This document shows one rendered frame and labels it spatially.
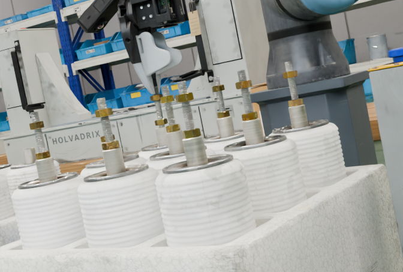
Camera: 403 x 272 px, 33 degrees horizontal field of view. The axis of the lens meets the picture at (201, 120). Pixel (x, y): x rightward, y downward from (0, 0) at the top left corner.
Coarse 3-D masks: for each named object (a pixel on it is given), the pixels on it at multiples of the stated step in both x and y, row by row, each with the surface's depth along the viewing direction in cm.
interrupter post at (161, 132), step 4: (156, 128) 103; (160, 128) 102; (164, 128) 102; (156, 132) 103; (160, 132) 102; (164, 132) 102; (160, 136) 102; (164, 136) 102; (160, 140) 102; (164, 140) 102; (160, 144) 103; (164, 144) 102
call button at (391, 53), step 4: (400, 48) 74; (388, 52) 76; (392, 52) 75; (396, 52) 74; (400, 52) 74; (392, 56) 75; (396, 56) 74; (400, 56) 74; (396, 60) 75; (400, 60) 74
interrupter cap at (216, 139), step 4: (236, 132) 99; (240, 132) 98; (212, 136) 99; (216, 136) 99; (232, 136) 93; (236, 136) 93; (240, 136) 93; (244, 136) 93; (204, 140) 97; (208, 140) 94; (212, 140) 93; (216, 140) 93; (220, 140) 93; (224, 140) 93
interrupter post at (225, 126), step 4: (228, 116) 96; (216, 120) 96; (220, 120) 95; (224, 120) 95; (228, 120) 95; (220, 124) 96; (224, 124) 95; (228, 124) 95; (232, 124) 96; (220, 128) 96; (224, 128) 95; (228, 128) 95; (232, 128) 96; (220, 132) 96; (224, 132) 95; (228, 132) 95; (232, 132) 96; (220, 136) 96; (224, 136) 95; (228, 136) 95
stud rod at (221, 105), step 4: (216, 76) 96; (216, 80) 96; (216, 84) 96; (216, 92) 96; (220, 92) 96; (216, 96) 96; (220, 96) 96; (220, 100) 96; (220, 104) 96; (224, 104) 96; (220, 108) 96; (224, 108) 96
